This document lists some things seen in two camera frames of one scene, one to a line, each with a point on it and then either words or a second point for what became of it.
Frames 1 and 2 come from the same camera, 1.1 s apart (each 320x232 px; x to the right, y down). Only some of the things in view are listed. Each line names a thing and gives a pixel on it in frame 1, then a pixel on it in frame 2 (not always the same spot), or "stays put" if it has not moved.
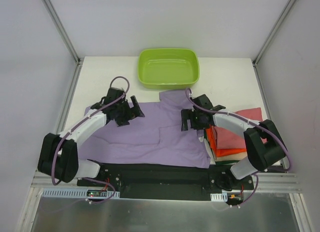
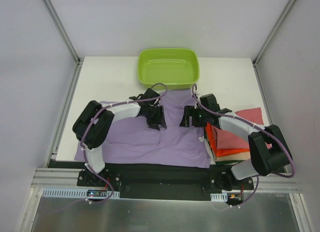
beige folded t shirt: x=237 y=157 stays put
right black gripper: x=191 y=119 stays put
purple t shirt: x=155 y=140 stays put
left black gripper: x=129 y=113 to x=157 y=116
